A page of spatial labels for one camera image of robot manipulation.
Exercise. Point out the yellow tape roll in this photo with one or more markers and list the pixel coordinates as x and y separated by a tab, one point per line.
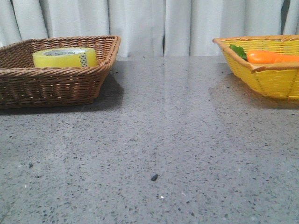
80	57

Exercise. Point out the small black debris crumb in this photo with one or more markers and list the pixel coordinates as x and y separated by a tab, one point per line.
154	177

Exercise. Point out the white curtain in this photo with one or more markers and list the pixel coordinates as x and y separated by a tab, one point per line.
149	27

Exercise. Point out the orange toy carrot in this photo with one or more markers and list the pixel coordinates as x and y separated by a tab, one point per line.
262	56

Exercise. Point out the brown wicker basket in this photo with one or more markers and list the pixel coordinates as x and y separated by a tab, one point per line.
23	85

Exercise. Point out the yellow woven basket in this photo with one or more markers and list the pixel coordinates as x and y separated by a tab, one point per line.
274	80

